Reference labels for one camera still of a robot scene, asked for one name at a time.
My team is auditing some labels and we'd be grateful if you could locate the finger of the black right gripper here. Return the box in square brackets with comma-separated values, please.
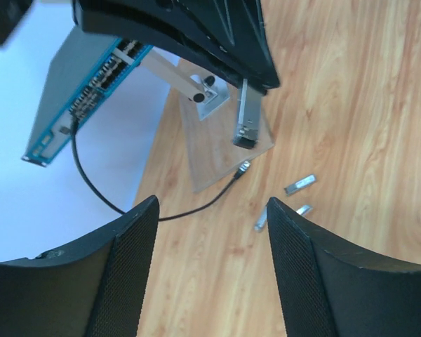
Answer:
[72, 1, 267, 94]
[206, 1, 280, 88]

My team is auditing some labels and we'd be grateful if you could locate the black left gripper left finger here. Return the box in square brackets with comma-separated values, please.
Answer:
[0, 196, 159, 336]

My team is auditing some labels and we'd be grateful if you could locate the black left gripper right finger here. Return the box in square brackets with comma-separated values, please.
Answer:
[267, 197, 421, 336]

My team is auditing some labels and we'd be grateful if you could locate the silver sfp module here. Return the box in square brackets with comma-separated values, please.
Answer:
[254, 206, 267, 232]
[232, 79, 263, 150]
[296, 204, 313, 216]
[284, 174, 316, 196]

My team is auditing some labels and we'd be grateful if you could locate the blue-faced grey network switch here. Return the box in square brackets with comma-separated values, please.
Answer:
[22, 27, 152, 167]

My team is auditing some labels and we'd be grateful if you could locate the wooden support board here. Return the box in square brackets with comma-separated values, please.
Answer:
[180, 77, 274, 193]

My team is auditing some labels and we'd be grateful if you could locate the white switch stand bracket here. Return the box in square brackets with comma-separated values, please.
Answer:
[141, 50, 231, 121]

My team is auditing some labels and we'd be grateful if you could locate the black patch cable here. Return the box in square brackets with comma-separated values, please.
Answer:
[69, 119, 252, 223]

